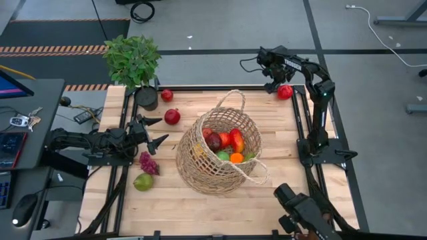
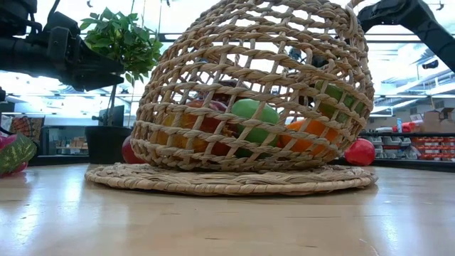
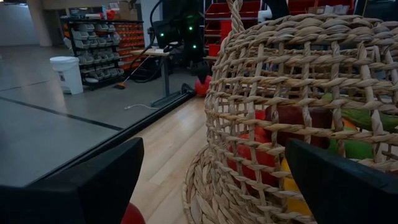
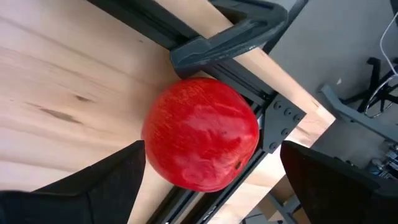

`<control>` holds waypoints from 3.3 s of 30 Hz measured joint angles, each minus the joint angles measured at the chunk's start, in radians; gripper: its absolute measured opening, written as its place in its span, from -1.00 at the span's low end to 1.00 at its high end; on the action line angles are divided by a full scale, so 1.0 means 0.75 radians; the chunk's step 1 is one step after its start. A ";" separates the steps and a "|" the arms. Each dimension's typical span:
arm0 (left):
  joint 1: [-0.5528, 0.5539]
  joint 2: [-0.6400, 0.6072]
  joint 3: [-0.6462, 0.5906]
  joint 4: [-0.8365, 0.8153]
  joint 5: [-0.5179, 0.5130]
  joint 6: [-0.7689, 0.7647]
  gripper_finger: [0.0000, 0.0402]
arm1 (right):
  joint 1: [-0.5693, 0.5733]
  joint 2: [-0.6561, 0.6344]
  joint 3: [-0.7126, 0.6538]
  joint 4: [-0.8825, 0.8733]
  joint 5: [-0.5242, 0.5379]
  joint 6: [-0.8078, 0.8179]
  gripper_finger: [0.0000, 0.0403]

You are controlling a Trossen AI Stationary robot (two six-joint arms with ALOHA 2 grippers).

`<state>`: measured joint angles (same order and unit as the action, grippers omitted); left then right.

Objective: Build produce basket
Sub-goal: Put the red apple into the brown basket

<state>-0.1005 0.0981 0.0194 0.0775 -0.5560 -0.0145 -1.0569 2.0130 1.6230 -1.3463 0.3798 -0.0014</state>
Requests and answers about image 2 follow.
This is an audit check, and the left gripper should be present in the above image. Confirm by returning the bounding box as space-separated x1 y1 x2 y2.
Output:
36 23 127 92

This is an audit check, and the yellow toy fruit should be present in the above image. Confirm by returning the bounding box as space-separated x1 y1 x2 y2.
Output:
151 112 210 154

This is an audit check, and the bright red apple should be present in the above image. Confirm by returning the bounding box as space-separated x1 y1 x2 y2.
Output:
186 99 232 157

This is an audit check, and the large green apple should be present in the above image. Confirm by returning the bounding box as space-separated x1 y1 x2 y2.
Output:
230 98 281 159

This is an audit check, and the orange toy fruit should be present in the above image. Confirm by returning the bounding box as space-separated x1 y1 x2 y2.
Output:
279 119 341 156

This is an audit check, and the green cucumber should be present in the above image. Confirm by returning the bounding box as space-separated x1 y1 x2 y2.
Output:
313 80 366 124

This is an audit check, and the round red tomato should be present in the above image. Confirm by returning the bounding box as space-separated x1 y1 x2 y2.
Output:
343 137 377 167

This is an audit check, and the open-weave wicker basket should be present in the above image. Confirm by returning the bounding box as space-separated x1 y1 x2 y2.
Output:
129 0 376 172

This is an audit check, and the green leafy potted tree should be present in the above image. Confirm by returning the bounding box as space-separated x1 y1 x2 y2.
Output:
78 6 164 127

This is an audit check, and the black monitor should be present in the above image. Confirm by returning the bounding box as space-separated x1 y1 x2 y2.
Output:
91 105 125 127

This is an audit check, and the black plant pot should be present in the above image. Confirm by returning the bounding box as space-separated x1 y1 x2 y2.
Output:
84 125 134 165

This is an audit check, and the dark shelf unit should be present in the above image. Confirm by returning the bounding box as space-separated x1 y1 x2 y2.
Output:
39 124 90 157

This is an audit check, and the colourful patterned board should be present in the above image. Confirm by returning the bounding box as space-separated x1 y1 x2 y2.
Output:
9 115 46 144

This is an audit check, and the watermelon slice toy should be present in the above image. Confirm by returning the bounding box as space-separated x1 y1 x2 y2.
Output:
0 132 38 177

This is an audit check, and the round woven straw mat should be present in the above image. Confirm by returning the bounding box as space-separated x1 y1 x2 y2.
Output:
84 162 378 197

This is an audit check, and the black ceiling spotlight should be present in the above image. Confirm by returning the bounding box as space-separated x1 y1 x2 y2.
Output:
288 47 305 63

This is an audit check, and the red container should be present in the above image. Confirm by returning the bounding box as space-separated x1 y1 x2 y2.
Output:
392 121 417 134

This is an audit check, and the cardboard box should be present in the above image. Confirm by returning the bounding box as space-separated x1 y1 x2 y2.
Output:
422 107 455 134

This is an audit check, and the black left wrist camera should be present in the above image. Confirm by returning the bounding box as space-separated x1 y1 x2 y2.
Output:
43 10 81 28

